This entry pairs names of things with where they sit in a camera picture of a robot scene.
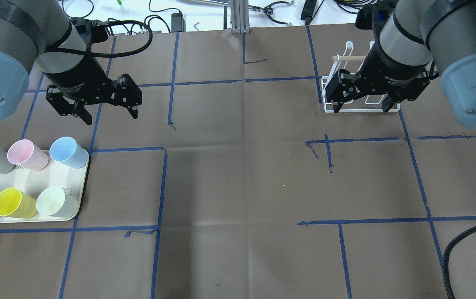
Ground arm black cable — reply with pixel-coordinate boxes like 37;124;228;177
443;217;476;299
47;20;153;58

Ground yellow plastic cup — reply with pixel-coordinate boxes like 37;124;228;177
0;187;37;219

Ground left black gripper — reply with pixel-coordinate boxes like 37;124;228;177
45;56;143;125

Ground black power adapter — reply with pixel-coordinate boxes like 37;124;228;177
170;12;186;32

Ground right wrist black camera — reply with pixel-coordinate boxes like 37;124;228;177
355;0;399;30

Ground cream plastic tray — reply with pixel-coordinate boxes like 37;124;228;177
0;154;90;223

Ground aluminium frame post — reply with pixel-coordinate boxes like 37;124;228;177
230;0;251;34

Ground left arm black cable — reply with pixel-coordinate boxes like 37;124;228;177
47;20;153;58

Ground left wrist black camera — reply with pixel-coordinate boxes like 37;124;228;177
70;17;109;49

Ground pink plastic cup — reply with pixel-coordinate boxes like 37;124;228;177
7;139;49;171

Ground light blue plastic cup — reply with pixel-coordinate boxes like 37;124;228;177
49;136;88;169

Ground wrist black camera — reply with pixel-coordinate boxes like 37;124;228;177
70;17;109;49
355;0;399;30

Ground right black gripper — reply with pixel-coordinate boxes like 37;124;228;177
329;46;430;113

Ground white wire cup rack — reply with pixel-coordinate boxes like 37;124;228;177
321;41;401;113

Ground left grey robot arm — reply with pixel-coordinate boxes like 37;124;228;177
0;0;152;125

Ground pale green plastic cup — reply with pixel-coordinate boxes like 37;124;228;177
36;187;79;218

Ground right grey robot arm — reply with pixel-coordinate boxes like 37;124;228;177
324;0;476;130

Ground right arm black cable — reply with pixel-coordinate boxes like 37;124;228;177
443;217;476;299

